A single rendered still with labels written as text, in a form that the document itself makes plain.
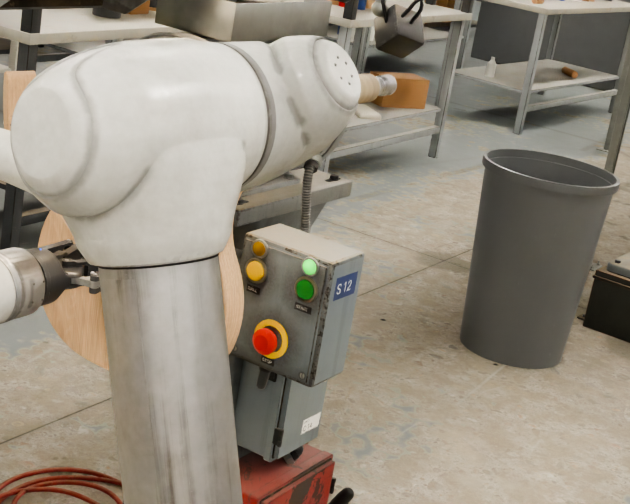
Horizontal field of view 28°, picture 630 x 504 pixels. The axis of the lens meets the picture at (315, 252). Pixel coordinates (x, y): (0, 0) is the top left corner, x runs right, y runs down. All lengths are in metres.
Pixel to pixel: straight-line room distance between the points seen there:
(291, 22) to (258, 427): 0.70
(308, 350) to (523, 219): 2.71
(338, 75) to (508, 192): 3.43
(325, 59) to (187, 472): 0.37
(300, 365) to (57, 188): 0.96
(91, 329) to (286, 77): 0.86
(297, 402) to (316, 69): 1.18
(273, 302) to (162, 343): 0.87
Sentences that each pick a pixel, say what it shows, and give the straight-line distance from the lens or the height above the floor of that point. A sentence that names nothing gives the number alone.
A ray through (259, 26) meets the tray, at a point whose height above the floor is 1.40.
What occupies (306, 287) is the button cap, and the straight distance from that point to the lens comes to 1.83.
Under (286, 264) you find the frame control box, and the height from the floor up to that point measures 1.10.
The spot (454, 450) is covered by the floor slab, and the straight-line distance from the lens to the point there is 3.94.
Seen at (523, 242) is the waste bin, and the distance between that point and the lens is 4.52.
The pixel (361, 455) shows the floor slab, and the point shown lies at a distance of 3.79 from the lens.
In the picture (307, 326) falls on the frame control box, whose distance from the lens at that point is 1.85.
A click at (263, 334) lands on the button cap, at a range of 1.86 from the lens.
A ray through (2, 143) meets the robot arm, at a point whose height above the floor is 1.32.
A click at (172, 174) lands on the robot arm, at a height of 1.42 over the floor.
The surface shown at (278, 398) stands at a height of 0.78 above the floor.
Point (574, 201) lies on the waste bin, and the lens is 4.49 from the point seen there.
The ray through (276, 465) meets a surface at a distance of 2.30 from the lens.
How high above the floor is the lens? 1.68
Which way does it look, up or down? 18 degrees down
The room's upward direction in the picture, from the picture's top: 10 degrees clockwise
